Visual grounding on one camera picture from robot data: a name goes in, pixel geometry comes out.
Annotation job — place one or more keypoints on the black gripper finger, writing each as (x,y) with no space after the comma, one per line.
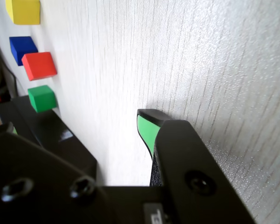
(188,163)
(37,182)

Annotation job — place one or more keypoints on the green wooden cube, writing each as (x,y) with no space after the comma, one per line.
(42,99)

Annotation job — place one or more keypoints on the blue wooden cube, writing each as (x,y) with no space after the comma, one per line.
(19,47)

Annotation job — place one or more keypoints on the yellow wooden cube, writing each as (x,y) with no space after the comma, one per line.
(23,10)

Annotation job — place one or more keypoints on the black cardboard box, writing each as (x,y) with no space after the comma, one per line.
(49,130)

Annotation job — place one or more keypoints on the red wooden cube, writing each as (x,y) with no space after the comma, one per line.
(39,66)

